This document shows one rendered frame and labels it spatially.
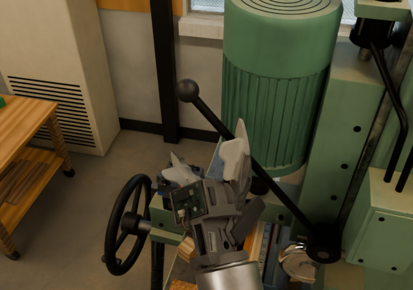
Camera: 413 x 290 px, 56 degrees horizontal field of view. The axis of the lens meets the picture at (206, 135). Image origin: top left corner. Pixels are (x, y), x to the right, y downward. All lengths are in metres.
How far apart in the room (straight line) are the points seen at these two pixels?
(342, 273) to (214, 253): 0.31
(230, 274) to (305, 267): 0.32
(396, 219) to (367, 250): 0.09
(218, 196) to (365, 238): 0.23
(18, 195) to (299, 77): 1.81
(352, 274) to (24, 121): 1.68
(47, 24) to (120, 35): 0.42
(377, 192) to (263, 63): 0.25
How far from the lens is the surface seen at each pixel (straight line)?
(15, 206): 2.18
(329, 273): 0.77
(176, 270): 0.95
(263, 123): 0.63
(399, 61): 0.58
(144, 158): 2.47
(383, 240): 0.65
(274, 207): 0.86
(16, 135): 2.01
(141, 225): 1.12
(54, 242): 2.20
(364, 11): 0.58
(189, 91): 0.54
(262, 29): 0.55
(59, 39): 2.11
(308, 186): 0.74
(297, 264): 0.83
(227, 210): 0.55
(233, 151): 0.56
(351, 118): 0.63
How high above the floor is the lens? 1.73
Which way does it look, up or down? 42 degrees down
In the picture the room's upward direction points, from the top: straight up
